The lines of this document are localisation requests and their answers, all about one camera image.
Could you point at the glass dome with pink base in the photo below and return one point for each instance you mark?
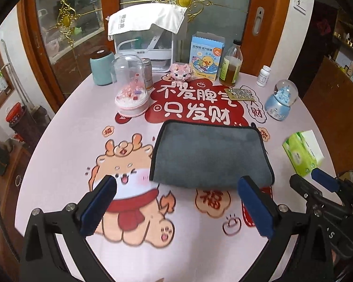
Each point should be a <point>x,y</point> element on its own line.
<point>131,91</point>

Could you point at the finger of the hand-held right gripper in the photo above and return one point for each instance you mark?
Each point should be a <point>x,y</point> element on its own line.
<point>325,179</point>
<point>306,190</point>

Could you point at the pink block pig toy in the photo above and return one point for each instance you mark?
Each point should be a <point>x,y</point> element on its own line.
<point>181,72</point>

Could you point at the glass bottle with yellow liquid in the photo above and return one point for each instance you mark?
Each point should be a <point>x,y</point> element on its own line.
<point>231,64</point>

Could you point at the pink printed table cover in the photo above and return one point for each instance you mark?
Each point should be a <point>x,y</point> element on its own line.
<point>176,241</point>

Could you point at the blue snow globe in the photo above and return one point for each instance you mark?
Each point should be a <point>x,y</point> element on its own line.
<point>281,101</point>

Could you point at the white cloth cover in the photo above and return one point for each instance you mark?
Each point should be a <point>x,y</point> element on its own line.
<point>147,17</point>

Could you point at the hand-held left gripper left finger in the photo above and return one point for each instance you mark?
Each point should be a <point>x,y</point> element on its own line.
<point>96,206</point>

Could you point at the wooden cabinet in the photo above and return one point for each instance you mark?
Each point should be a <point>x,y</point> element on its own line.
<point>332,105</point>

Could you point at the small patterned coaster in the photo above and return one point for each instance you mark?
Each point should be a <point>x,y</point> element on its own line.
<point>241,94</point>

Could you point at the grey towel with black edge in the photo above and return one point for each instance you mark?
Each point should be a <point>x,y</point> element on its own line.
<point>210,152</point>

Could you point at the white countertop appliance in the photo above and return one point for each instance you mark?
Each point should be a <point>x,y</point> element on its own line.
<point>145,53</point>

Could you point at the blue duck print box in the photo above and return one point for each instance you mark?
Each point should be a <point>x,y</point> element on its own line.
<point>207,56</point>

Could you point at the teal canister with dark lid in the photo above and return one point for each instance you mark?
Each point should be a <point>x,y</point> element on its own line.
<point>101,68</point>

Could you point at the green tissue pack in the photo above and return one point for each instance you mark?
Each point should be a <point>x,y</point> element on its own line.
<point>303,152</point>

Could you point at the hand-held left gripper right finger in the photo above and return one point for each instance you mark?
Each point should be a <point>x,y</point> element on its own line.
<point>256,209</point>

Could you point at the red bucket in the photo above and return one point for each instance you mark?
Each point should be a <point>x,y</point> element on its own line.
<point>14,113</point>

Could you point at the white pill bottle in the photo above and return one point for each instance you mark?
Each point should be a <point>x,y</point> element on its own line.
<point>264,76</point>

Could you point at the metal tin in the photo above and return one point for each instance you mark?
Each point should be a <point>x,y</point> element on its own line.
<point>147,75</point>

